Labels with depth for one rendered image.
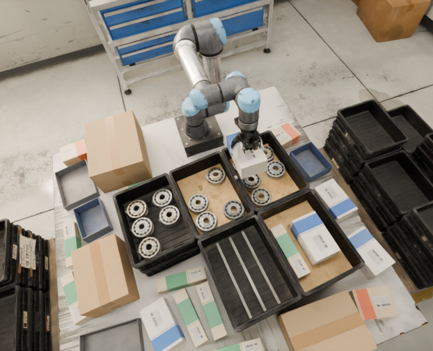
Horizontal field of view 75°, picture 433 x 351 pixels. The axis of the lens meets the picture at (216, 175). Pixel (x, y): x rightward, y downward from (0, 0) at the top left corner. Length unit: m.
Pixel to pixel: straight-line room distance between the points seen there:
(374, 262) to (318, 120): 1.72
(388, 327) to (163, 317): 0.99
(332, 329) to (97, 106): 2.95
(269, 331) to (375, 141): 1.46
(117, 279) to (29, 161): 2.10
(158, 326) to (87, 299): 0.34
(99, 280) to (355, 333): 1.09
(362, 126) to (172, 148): 1.37
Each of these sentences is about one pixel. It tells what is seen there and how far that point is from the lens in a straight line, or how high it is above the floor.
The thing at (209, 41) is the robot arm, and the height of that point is 1.39.
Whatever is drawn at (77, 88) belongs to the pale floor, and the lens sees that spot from 3.74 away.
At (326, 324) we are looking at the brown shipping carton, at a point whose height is 0.86.
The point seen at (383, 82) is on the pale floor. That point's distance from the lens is 3.50.
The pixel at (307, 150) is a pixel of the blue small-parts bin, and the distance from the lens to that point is 1.82.
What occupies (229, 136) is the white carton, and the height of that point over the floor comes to 1.14.
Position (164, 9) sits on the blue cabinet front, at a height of 0.75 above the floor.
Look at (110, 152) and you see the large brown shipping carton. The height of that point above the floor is 0.90.
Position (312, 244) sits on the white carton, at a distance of 1.33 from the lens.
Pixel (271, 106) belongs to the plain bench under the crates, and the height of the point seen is 0.70.
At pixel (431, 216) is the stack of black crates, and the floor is 0.49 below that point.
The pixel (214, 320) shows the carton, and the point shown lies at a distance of 1.41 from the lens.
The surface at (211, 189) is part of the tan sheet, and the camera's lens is 1.51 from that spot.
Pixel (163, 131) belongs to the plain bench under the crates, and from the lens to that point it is 1.96.
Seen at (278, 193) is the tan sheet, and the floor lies 0.83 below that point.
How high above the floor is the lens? 2.16
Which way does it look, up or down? 60 degrees down
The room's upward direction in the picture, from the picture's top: 9 degrees counter-clockwise
